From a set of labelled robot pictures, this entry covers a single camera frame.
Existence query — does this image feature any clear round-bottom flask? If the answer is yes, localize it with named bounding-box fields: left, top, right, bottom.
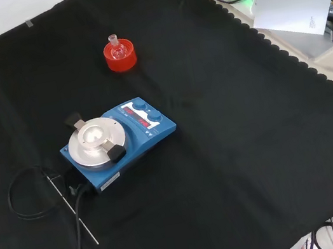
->
left=107, top=32, right=128, bottom=61

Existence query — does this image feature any blue-base heater with steel plate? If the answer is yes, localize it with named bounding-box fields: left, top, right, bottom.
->
left=52, top=90, right=187, bottom=203

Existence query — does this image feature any pale white board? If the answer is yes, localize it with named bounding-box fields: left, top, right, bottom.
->
left=248, top=0, right=333, bottom=48

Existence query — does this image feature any black scalloped bench cloth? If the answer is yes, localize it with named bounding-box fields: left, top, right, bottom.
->
left=0, top=0, right=333, bottom=249

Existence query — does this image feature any orange flask ring stand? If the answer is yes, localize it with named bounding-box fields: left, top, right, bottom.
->
left=101, top=37, right=140, bottom=75

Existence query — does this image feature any thin black probe cable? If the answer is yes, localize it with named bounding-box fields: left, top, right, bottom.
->
left=2, top=160, right=73, bottom=224

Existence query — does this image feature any thick black power cable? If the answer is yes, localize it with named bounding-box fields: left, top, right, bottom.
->
left=64, top=180, right=104, bottom=249

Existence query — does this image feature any thin steel probe rod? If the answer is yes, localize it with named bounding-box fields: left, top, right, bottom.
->
left=45, top=168, right=100, bottom=249

